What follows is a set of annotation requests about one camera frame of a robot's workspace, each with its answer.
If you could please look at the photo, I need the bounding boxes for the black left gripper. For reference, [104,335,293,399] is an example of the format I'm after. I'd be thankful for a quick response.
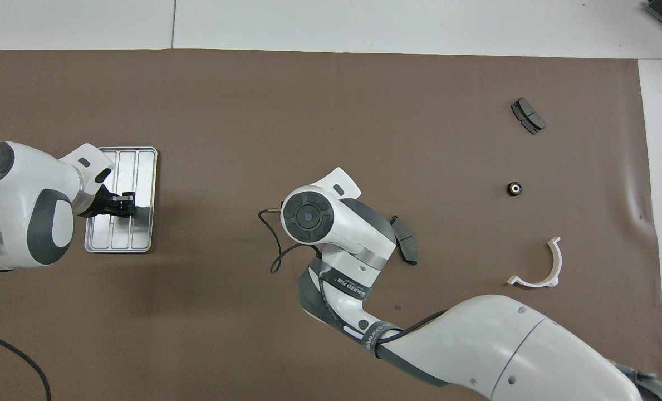
[77,184,138,219]

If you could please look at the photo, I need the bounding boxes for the silver metal tray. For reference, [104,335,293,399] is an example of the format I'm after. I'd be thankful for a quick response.
[84,146,159,254]

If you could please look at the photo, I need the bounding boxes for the brown table mat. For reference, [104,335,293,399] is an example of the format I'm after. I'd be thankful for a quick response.
[0,49,662,401]

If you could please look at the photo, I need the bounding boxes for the dark grey brake pad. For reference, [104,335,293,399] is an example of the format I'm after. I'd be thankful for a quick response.
[511,97,547,135]
[391,216,419,266]

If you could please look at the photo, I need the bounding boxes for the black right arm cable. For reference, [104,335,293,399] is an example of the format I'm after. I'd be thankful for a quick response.
[258,207,415,357]

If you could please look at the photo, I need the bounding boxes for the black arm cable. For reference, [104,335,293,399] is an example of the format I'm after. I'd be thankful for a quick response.
[258,207,415,357]
[0,327,51,401]

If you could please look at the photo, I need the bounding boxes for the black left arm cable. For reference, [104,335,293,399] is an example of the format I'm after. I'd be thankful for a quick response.
[0,327,51,401]

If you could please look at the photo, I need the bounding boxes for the white curved plastic bracket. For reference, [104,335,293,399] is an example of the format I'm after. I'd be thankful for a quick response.
[506,237,563,288]

